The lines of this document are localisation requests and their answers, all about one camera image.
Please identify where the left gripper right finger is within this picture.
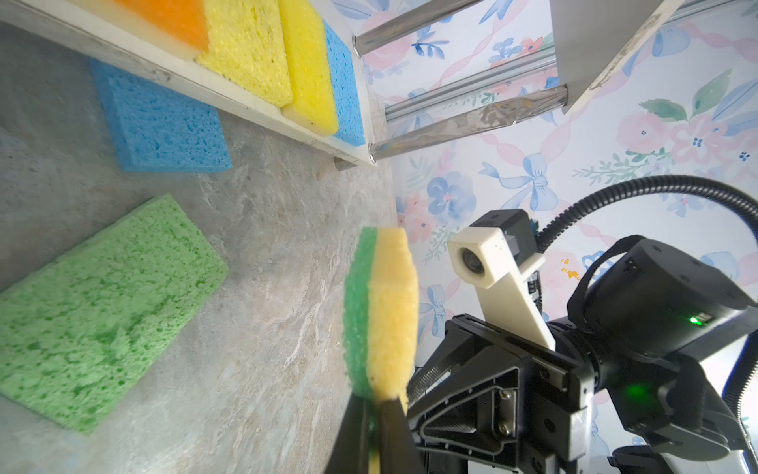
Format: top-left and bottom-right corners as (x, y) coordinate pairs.
(378, 399), (426, 474)

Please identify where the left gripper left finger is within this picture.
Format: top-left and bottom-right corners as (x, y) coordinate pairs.
(324, 394), (373, 474)

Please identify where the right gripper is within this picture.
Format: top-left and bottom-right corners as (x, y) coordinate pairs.
(408, 314), (595, 473)

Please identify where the yellow green-backed sponge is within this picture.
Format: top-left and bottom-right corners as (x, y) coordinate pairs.
(342, 226), (420, 416)

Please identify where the green sponge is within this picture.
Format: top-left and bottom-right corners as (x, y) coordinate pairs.
(1, 195), (228, 435)

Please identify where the blue sponge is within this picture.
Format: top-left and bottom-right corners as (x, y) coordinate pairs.
(324, 22), (366, 147)
(89, 58), (232, 173)

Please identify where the bright yellow sponge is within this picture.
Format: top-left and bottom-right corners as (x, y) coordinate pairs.
(278, 0), (339, 136)

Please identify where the yellow cellulose sponge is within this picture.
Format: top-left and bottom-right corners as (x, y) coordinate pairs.
(195, 0), (293, 108)

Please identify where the orange sponge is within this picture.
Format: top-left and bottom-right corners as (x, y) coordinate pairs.
(72, 0), (209, 60)

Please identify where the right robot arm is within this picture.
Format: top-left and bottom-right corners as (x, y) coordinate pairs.
(408, 236), (757, 473)

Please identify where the white two-tier shelf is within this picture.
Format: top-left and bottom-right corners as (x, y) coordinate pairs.
(1, 1), (679, 165)

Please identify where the black corrugated cable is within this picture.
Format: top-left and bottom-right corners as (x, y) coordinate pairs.
(535, 174), (758, 422)

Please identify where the right corner metal post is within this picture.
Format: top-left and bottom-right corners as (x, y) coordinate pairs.
(385, 1), (734, 122)

